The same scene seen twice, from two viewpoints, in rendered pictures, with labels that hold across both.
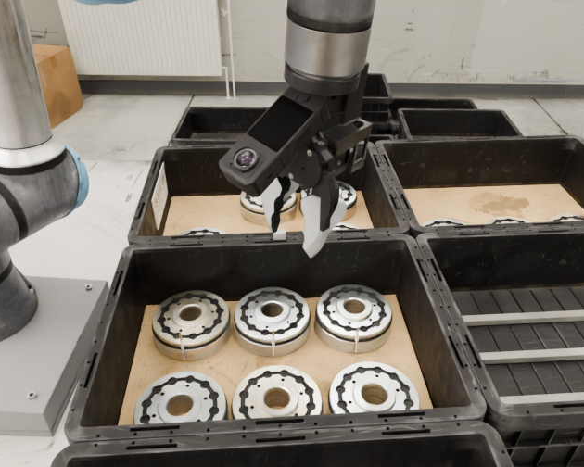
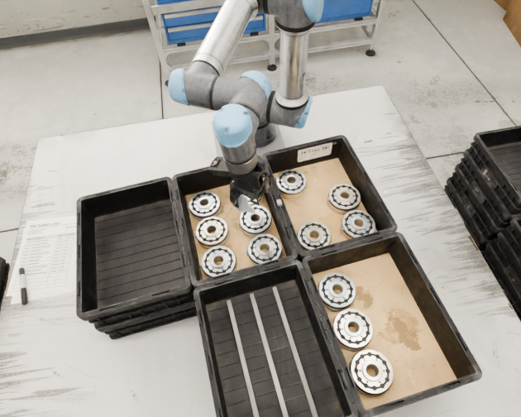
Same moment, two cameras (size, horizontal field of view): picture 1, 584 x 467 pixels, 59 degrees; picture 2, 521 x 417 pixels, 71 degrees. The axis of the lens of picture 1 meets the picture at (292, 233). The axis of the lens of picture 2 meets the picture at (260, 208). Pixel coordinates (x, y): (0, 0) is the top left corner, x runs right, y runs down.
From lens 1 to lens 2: 88 cm
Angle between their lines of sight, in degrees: 56
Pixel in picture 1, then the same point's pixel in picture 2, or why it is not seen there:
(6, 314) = not seen: hidden behind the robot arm
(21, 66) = (289, 70)
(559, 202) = (426, 373)
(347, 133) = (244, 188)
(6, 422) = not seen: hidden behind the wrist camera
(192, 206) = (332, 168)
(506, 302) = (300, 323)
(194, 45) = not seen: outside the picture
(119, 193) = (370, 136)
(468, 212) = (384, 307)
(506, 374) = (250, 318)
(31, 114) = (288, 87)
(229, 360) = (235, 213)
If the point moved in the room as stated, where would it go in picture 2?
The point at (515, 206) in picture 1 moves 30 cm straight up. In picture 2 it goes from (406, 340) to (451, 300)
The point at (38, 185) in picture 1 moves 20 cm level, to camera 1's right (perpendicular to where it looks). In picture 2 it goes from (279, 111) to (295, 152)
